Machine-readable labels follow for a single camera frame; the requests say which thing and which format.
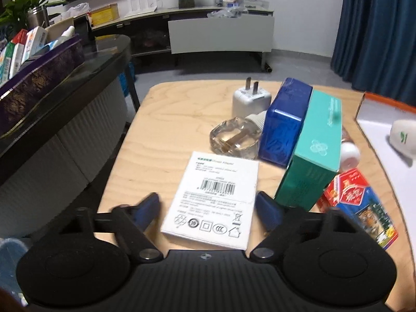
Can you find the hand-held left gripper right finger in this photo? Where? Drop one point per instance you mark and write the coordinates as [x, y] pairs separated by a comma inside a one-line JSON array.
[[268, 213]]

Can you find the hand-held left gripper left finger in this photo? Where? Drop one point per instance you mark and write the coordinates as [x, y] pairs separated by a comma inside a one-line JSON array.
[[148, 209]]

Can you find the clear glass liquid bottle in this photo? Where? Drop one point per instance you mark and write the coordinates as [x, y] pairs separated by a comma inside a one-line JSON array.
[[227, 139]]

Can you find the blue plastic box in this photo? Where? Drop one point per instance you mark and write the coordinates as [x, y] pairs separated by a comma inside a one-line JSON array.
[[282, 126]]

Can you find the small white-cap bottle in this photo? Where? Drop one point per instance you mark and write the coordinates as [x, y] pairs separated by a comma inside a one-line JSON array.
[[349, 154]]

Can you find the white flat barcode box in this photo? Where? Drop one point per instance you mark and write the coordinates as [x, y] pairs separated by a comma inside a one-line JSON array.
[[211, 201]]

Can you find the teal cardboard box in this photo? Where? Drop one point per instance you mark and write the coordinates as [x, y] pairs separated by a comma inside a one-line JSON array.
[[308, 156]]

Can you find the red printed box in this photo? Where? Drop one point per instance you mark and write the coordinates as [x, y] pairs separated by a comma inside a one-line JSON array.
[[357, 201]]

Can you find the white power adapter plug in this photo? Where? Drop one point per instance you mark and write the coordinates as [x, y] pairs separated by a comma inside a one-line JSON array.
[[248, 102]]

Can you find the blue storage crate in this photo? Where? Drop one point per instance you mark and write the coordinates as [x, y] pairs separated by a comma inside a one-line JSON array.
[[127, 79]]

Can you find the orange-rimmed white tray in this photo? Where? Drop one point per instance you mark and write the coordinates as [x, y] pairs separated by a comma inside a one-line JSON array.
[[373, 130]]

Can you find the black glass table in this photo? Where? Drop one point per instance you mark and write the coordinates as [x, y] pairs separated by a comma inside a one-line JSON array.
[[97, 65]]

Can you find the white device with green logo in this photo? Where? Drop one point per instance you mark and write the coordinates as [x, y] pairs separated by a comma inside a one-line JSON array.
[[403, 136]]

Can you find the purple patterned box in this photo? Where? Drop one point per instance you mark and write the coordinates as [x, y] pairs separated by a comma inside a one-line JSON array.
[[39, 81]]

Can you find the white television cabinet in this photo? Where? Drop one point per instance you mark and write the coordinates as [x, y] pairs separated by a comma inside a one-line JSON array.
[[221, 35]]

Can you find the clear spray bottle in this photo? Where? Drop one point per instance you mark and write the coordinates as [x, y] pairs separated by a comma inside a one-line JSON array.
[[63, 35]]

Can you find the brown cardboard box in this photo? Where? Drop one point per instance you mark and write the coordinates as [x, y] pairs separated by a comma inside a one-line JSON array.
[[57, 32]]

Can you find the yellow tin box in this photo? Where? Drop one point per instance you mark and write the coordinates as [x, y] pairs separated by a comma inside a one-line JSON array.
[[104, 14]]

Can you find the green white carton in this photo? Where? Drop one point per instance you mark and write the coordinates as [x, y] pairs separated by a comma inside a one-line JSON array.
[[11, 60]]

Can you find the white router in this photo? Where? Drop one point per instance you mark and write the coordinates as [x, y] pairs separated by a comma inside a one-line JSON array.
[[139, 6]]

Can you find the clear plastic packaging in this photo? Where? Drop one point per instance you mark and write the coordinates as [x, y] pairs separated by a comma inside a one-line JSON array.
[[227, 13]]

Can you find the white blue orange carton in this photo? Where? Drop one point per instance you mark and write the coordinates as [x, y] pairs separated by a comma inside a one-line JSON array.
[[34, 40]]

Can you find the white plastic bag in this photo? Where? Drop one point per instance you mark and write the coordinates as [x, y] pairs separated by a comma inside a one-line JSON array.
[[76, 9]]

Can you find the red white carton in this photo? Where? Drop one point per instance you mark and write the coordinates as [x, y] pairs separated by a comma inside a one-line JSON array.
[[20, 36]]

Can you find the steel cup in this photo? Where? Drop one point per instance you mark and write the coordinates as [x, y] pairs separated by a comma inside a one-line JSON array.
[[38, 18]]

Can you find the large leafy green plant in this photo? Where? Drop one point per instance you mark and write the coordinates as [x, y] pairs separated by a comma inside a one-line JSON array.
[[19, 6]]

